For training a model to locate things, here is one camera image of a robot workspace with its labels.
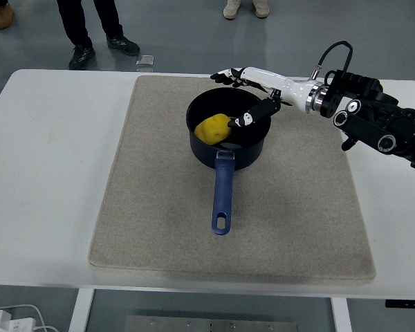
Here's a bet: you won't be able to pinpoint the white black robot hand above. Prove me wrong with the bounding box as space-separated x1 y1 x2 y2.
210 66 314 129

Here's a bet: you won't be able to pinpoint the person's white shoes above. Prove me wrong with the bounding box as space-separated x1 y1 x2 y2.
223 0 270 20

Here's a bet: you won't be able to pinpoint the beige fabric mat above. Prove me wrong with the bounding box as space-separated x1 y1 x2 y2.
88 75 377 280

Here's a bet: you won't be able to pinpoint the person in black shoes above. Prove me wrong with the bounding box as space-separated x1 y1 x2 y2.
57 0 141 70

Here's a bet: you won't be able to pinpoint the white table leg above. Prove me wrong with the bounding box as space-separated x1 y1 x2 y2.
68 287 96 332
330 296 353 332

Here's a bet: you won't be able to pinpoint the grey metal plate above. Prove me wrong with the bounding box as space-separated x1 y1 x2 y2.
124 314 300 332

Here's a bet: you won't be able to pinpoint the person's tan shoe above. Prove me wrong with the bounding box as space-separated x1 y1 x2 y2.
0 2 15 30

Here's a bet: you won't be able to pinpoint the white power strip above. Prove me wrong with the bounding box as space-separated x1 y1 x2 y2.
0 309 35 332

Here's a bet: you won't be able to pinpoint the dark blue pot with handle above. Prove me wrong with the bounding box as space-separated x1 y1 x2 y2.
185 86 273 237

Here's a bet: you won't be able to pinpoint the white cable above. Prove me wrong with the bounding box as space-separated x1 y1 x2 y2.
0 303 58 332

